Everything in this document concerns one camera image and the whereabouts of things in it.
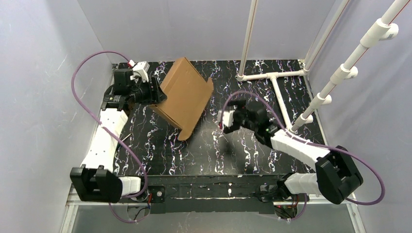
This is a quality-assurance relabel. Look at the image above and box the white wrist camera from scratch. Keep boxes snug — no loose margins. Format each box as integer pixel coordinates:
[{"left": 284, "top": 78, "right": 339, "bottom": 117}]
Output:
[
  {"left": 127, "top": 60, "right": 150, "bottom": 83},
  {"left": 218, "top": 110, "right": 235, "bottom": 130}
]

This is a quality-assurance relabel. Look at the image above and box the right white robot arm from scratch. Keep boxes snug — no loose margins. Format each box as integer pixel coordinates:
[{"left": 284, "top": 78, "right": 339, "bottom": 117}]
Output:
[{"left": 218, "top": 100, "right": 363, "bottom": 204}]

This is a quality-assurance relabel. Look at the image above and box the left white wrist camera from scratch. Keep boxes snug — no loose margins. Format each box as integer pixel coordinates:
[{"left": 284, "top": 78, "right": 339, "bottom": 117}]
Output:
[{"left": 127, "top": 60, "right": 150, "bottom": 83}]

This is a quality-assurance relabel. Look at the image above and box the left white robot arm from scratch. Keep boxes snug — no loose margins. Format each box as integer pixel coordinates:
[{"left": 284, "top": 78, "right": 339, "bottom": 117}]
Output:
[{"left": 70, "top": 68, "right": 167, "bottom": 203}]

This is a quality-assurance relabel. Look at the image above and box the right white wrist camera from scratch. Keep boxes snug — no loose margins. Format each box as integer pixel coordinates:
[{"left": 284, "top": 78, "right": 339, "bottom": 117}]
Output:
[{"left": 218, "top": 110, "right": 235, "bottom": 130}]

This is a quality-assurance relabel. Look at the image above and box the brown cardboard box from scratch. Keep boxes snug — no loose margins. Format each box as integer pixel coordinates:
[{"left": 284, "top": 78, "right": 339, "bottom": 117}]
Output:
[{"left": 150, "top": 57, "right": 214, "bottom": 141}]

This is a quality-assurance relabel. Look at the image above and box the purple cable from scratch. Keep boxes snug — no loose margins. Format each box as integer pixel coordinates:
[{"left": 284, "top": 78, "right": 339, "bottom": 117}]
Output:
[
  {"left": 219, "top": 90, "right": 386, "bottom": 220},
  {"left": 70, "top": 50, "right": 152, "bottom": 224}
]

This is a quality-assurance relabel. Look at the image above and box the aluminium rail frame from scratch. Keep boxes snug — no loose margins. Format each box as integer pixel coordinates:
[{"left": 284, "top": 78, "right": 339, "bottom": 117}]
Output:
[{"left": 70, "top": 61, "right": 363, "bottom": 214}]

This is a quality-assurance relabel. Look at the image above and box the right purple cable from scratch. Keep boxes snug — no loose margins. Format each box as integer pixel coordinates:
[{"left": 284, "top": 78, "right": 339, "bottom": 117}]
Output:
[{"left": 219, "top": 90, "right": 386, "bottom": 220}]

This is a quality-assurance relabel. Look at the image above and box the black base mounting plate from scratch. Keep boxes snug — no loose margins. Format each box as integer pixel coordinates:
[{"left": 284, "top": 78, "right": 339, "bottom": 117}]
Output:
[{"left": 138, "top": 174, "right": 309, "bottom": 214}]

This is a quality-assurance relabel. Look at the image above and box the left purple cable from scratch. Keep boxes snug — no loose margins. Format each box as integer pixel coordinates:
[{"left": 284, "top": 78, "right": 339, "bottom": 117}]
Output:
[{"left": 70, "top": 50, "right": 152, "bottom": 224}]

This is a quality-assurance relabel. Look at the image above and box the white PVC pipe frame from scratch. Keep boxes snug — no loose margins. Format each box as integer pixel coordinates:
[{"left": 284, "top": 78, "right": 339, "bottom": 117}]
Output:
[{"left": 237, "top": 0, "right": 410, "bottom": 133}]

